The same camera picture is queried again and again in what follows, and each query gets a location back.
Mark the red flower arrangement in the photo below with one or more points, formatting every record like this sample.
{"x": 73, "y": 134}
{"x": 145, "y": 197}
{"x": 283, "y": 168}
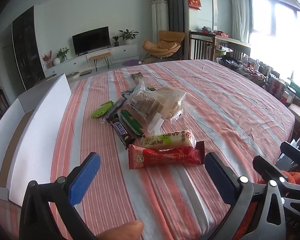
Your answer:
{"x": 47, "y": 57}

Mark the striped pink grey tablecloth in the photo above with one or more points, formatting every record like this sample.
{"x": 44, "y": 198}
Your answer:
{"x": 215, "y": 110}

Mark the black television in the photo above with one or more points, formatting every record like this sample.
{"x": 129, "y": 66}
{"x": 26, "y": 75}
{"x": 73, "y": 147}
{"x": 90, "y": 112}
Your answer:
{"x": 91, "y": 40}

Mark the orange fleece clothing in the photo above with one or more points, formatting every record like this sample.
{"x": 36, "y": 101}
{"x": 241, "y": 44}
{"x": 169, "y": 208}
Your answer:
{"x": 298, "y": 177}

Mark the clear bag of brown cookies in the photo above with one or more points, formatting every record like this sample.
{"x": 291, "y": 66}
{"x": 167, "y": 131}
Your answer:
{"x": 142, "y": 102}

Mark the bright window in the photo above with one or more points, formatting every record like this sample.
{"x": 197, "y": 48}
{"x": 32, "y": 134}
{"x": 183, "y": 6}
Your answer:
{"x": 277, "y": 30}

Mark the green plant in glass vase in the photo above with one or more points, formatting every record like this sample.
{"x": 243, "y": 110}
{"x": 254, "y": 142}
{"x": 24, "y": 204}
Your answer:
{"x": 63, "y": 53}

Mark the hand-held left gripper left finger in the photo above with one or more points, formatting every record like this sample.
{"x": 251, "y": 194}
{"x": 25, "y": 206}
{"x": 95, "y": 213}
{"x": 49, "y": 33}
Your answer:
{"x": 86, "y": 175}

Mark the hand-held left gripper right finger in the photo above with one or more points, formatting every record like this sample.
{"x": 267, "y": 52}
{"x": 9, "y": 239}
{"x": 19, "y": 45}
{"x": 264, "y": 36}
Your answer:
{"x": 220, "y": 175}

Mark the purple floor mat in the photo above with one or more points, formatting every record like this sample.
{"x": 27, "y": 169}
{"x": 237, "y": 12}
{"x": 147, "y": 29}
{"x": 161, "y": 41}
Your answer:
{"x": 130, "y": 62}

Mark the white cardboard box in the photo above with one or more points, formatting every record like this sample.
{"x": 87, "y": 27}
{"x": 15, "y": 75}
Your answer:
{"x": 47, "y": 120}

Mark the person's left hand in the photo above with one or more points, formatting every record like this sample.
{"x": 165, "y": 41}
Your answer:
{"x": 122, "y": 231}

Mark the red snack packet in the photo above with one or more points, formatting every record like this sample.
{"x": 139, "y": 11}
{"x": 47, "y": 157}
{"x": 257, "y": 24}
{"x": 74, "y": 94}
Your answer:
{"x": 165, "y": 156}

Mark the orange lounge chair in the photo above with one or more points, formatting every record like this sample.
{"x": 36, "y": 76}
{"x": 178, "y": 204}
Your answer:
{"x": 168, "y": 41}

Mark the white sheer curtain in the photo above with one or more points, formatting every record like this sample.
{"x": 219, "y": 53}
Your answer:
{"x": 238, "y": 12}

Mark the brown chocolate bar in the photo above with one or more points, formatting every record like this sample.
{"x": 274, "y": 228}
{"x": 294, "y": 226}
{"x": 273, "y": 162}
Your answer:
{"x": 120, "y": 128}

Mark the small grey floor mat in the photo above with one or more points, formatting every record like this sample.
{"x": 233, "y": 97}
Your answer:
{"x": 86, "y": 72}

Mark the cream green snack packet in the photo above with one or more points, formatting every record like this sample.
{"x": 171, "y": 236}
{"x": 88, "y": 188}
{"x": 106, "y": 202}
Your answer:
{"x": 165, "y": 138}

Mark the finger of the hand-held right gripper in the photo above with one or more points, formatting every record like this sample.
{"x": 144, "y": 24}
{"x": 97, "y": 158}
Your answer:
{"x": 295, "y": 153}
{"x": 270, "y": 167}

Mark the wooden dining chair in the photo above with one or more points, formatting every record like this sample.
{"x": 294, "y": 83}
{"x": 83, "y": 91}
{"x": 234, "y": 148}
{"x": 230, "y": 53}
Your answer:
{"x": 202, "y": 45}

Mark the wooden bench with metal legs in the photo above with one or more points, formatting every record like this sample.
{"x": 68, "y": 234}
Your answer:
{"x": 100, "y": 55}

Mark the row of bottles and jars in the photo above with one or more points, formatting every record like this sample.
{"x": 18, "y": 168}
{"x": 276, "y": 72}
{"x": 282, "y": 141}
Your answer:
{"x": 260, "y": 72}

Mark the white pet bed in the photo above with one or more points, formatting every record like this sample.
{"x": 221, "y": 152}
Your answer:
{"x": 73, "y": 75}

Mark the clear bag of sliced bread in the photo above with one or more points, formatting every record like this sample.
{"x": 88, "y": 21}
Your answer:
{"x": 170, "y": 100}

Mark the white standing air conditioner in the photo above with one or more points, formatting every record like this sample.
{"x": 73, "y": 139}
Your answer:
{"x": 160, "y": 17}

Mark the small potted plant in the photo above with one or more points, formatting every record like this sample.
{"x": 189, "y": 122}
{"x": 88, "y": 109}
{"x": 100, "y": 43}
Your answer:
{"x": 115, "y": 40}

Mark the large leafy potted plant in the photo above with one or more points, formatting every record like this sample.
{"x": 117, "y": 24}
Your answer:
{"x": 128, "y": 33}

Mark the round white vase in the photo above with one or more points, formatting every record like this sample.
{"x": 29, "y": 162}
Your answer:
{"x": 57, "y": 61}

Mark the silver snack packet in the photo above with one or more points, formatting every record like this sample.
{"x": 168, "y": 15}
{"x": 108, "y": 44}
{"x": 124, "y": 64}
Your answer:
{"x": 116, "y": 106}

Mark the dark green snack packet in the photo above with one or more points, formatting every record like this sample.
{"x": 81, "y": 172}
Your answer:
{"x": 131, "y": 122}

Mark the white television cabinet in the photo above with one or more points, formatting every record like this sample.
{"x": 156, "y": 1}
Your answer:
{"x": 122, "y": 51}

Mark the tall dark display cabinet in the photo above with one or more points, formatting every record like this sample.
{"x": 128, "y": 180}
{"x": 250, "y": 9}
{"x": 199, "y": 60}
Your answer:
{"x": 27, "y": 50}

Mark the light green snack packet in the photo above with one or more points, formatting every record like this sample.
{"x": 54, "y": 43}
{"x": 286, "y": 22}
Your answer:
{"x": 101, "y": 110}

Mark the grey curtain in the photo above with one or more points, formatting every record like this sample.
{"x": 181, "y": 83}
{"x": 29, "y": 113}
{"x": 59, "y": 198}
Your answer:
{"x": 176, "y": 12}

